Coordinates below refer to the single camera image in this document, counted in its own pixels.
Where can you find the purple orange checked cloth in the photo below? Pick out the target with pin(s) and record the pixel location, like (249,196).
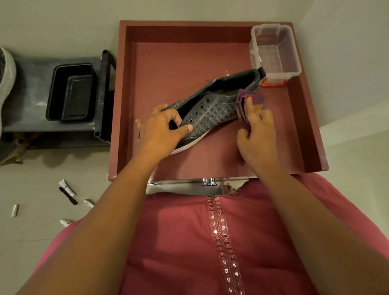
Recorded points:
(256,98)

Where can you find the pink embroidered tunic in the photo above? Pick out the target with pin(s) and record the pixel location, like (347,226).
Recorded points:
(182,243)

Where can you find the person's left forearm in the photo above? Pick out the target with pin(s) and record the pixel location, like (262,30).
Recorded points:
(100,231)

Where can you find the clear plastic box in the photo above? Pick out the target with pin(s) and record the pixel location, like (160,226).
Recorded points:
(276,51)

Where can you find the dark grey sneaker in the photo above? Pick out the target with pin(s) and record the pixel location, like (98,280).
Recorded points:
(212,112)
(6,82)

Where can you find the person's right hand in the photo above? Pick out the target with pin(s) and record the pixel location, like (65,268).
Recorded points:
(261,143)

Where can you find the black plastic tray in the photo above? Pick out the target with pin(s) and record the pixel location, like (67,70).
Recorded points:
(73,94)

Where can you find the person's left hand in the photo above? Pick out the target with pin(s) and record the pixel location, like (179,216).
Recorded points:
(158,136)

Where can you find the short white tube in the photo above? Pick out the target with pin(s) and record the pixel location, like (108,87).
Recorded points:
(89,203)

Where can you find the black shoe rack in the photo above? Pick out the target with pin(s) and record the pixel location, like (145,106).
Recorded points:
(27,100)

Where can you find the lone white battery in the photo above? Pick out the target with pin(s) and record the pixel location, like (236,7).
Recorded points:
(15,210)

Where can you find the red tray table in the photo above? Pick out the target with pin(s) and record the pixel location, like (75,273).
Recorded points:
(182,60)

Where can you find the olive brown sandal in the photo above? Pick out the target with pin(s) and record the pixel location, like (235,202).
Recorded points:
(15,152)

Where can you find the white dropper bottle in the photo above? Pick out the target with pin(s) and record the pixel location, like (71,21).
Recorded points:
(65,222)

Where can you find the person's right forearm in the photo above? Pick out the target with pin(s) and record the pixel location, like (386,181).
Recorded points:
(310,237)

